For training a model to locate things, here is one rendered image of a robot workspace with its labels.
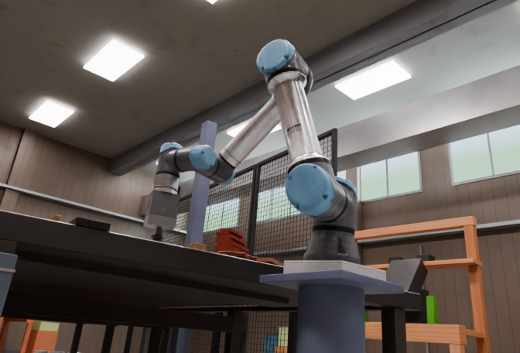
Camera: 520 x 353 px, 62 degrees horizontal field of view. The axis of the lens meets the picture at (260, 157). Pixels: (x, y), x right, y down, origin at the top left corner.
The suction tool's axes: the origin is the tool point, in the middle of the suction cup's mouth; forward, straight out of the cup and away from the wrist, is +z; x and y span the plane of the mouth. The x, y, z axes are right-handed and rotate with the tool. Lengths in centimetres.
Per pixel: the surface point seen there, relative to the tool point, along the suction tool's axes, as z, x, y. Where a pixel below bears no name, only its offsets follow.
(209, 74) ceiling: -432, -554, -162
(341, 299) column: 14, 40, -38
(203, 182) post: -89, -189, -68
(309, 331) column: 22, 35, -32
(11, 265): 14.8, 30.5, 34.0
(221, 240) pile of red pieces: -21, -79, -49
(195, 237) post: -45, -189, -68
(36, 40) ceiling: -432, -619, 137
